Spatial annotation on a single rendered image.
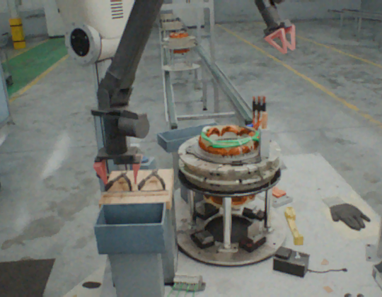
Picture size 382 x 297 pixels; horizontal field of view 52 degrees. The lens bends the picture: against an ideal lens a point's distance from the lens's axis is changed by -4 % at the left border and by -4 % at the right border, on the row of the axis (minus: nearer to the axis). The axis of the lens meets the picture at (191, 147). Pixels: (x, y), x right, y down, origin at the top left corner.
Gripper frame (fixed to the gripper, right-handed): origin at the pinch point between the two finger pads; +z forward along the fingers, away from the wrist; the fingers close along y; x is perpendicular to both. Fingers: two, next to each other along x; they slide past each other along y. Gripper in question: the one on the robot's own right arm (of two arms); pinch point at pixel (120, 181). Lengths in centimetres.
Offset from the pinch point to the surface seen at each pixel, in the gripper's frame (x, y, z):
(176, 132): 47.4, 14.3, 3.4
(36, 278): 90, -77, 108
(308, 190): 45, 67, 30
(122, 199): -5.9, 1.2, 2.3
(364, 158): 244, 184, 107
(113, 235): -18.8, 0.4, 5.0
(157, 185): 1.1, 10.0, 2.2
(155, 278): -17.6, 9.4, 19.6
